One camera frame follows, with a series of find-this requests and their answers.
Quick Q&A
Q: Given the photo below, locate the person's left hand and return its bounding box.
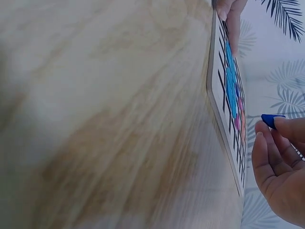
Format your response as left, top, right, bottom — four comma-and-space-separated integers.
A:
215, 0, 246, 56

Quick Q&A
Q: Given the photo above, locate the group of light blue pieces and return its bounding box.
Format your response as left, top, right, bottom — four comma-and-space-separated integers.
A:
224, 40, 240, 120

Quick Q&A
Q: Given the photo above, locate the pink puzzle piece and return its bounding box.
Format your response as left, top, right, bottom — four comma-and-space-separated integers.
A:
234, 100, 243, 128

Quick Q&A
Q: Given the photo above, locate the dark blue puzzle piece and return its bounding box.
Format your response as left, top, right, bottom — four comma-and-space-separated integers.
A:
261, 114, 286, 131

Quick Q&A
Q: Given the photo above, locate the white board with black grid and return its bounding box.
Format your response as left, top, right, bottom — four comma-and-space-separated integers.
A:
205, 0, 247, 198

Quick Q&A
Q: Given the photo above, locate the person's right hand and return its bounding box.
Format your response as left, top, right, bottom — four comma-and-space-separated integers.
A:
251, 116, 305, 229

